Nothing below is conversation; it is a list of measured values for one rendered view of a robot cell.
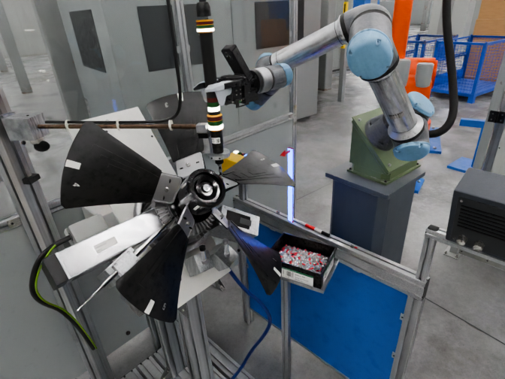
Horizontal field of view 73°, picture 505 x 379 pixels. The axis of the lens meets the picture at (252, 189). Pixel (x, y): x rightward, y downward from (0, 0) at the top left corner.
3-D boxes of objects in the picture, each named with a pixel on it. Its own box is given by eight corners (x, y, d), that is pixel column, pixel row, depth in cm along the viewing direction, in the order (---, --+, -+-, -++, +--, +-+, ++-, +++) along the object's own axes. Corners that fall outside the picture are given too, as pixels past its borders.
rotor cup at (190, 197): (182, 232, 101) (200, 220, 91) (158, 190, 101) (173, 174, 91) (219, 212, 110) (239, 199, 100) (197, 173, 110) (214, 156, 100)
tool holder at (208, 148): (198, 159, 100) (193, 128, 96) (204, 151, 106) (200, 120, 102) (227, 160, 99) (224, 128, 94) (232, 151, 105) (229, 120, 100)
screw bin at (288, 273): (263, 272, 124) (262, 256, 121) (282, 246, 137) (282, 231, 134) (321, 292, 114) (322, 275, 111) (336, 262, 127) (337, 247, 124)
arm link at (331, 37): (383, -21, 96) (250, 53, 126) (383, 1, 91) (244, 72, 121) (397, 13, 103) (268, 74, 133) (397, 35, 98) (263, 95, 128)
